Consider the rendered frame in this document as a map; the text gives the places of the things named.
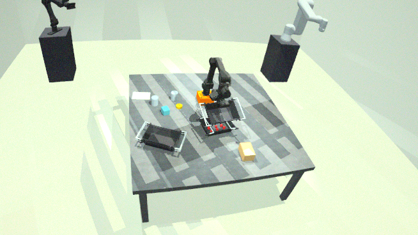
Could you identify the small teal block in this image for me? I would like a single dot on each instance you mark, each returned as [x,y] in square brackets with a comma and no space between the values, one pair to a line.
[165,110]

